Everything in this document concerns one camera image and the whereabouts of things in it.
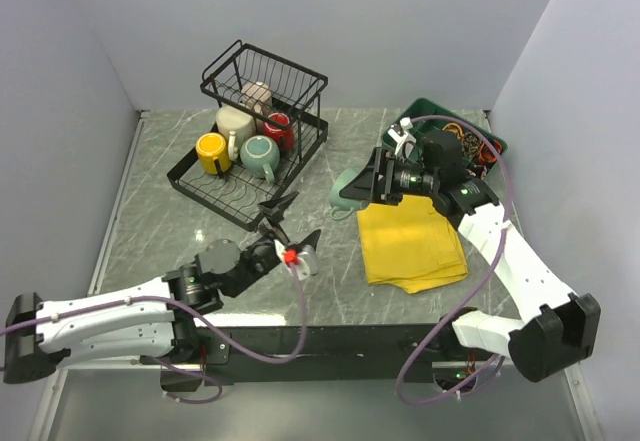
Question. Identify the pink mug lilac interior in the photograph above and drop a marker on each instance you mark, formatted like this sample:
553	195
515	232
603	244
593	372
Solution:
257	97

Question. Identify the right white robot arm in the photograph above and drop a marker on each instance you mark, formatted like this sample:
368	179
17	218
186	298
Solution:
556	327

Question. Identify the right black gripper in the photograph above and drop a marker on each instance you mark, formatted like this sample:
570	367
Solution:
368	186

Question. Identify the speckled blue-green mug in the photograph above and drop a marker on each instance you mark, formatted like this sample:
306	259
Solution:
260	156

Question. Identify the black front base beam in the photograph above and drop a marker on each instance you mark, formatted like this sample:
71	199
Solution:
330	353

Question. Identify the yellow folded cloth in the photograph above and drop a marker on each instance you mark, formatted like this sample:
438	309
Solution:
410	246

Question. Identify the aluminium frame rail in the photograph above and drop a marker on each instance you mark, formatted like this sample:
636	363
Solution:
110	232

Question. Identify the black wire dish rack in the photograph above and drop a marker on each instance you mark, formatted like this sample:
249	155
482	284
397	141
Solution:
296	91

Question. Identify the orange rolled item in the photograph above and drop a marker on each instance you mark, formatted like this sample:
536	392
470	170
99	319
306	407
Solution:
486	155

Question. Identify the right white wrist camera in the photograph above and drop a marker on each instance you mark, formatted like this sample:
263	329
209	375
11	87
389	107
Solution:
404	142

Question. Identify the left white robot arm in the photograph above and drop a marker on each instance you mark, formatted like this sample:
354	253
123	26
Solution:
154	319

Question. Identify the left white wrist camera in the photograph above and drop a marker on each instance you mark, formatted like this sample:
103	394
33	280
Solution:
301	264

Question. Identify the brown patterned rolled item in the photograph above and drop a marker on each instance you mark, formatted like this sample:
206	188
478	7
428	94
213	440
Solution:
471	144

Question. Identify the white mug green interior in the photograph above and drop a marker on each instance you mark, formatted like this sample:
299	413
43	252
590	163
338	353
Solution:
236	126

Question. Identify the yellow-brown rolled item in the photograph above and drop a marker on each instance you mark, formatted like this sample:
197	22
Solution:
454	128

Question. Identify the red cup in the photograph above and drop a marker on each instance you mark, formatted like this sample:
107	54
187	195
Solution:
278	128

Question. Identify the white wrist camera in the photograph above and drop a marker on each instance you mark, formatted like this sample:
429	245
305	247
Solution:
404	142
301	264

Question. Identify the yellow enamel mug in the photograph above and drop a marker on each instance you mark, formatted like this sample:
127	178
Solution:
212	152

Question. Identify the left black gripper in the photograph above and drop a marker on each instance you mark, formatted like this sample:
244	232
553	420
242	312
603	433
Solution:
274	210

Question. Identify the green compartment tray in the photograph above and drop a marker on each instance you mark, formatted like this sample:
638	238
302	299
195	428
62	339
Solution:
428	116

